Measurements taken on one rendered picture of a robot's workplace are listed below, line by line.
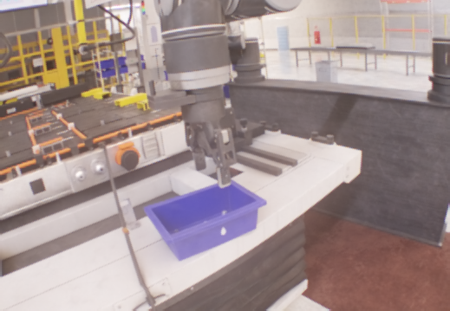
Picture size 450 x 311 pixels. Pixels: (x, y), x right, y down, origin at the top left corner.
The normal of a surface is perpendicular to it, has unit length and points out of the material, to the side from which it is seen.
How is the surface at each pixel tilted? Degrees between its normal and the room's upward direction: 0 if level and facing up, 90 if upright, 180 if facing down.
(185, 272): 90
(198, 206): 85
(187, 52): 90
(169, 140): 90
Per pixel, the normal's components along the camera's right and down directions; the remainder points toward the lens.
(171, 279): 0.64, 0.19
